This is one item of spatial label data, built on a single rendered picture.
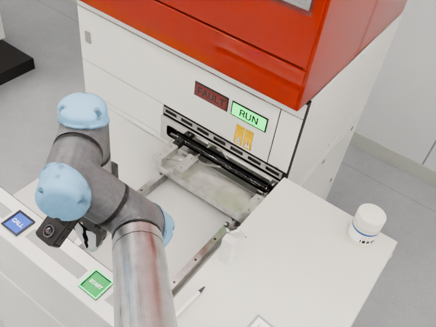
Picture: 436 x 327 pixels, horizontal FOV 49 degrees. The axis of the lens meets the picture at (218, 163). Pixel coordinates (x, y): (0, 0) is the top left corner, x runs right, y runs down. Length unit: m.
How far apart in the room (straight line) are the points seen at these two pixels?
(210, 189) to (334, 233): 0.38
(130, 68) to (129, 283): 1.04
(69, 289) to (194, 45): 0.66
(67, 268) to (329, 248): 0.63
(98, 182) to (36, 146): 2.17
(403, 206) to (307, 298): 1.79
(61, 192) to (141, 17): 0.79
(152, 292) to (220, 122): 0.88
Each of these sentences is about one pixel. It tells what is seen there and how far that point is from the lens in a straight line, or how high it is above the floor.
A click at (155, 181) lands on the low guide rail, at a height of 0.85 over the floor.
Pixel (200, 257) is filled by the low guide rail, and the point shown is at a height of 0.85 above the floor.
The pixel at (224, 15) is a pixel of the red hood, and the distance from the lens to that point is 1.19.
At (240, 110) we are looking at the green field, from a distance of 1.34.
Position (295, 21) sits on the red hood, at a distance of 1.09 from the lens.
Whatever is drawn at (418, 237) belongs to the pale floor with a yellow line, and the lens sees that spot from 2.77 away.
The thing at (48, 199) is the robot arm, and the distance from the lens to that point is 0.69.
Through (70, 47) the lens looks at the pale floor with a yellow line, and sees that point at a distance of 3.67.
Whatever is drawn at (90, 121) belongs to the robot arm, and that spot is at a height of 1.45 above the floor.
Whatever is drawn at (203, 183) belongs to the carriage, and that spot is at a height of 0.88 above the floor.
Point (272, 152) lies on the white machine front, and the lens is 1.36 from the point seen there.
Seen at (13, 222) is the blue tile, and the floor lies 0.96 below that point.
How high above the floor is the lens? 1.93
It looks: 44 degrees down
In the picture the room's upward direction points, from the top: 9 degrees clockwise
